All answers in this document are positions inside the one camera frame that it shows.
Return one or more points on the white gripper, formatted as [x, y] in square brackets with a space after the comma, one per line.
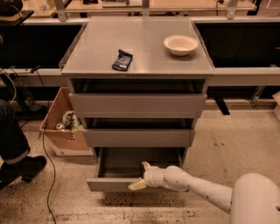
[150, 177]

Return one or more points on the grey bottom drawer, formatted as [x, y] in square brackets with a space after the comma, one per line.
[117, 168]

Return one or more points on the grey drawer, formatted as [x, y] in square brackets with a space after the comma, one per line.
[139, 132]
[117, 168]
[137, 105]

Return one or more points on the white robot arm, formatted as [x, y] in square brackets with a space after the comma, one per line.
[254, 199]

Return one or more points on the grey middle drawer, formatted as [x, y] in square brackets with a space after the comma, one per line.
[139, 132]

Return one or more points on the grey drawer cabinet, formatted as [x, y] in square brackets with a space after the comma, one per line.
[153, 69]

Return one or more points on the grey top drawer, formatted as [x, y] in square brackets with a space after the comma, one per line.
[137, 105]

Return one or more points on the crumpled green white bag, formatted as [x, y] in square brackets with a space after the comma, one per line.
[70, 121]

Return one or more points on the brown cardboard box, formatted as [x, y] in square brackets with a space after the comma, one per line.
[67, 142]

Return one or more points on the dark blue snack packet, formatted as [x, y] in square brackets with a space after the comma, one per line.
[123, 61]

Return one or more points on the black shoe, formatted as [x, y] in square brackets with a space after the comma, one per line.
[27, 169]

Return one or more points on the dark trouser leg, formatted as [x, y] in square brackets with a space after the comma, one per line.
[13, 143]

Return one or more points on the white paper bowl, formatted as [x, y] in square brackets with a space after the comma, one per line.
[180, 45]

